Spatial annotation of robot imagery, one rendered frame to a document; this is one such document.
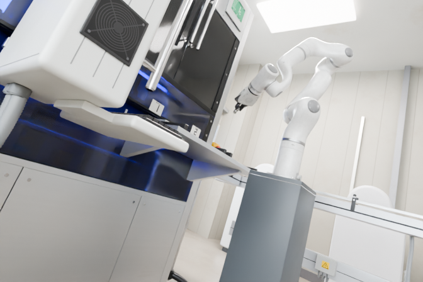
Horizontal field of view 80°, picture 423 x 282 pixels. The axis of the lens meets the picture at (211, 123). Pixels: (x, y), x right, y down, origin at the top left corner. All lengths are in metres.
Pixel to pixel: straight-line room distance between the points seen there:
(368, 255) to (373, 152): 1.66
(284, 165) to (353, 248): 2.37
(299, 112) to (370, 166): 3.30
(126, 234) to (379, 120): 4.12
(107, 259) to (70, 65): 1.04
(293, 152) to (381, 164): 3.31
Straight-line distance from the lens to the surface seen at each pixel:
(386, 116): 4.76
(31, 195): 1.14
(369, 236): 3.50
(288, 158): 1.24
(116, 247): 1.41
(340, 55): 1.51
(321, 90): 1.44
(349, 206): 2.04
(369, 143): 4.60
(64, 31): 0.55
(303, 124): 1.28
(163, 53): 0.67
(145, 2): 0.65
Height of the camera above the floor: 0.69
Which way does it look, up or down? 15 degrees up
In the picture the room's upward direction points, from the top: 19 degrees clockwise
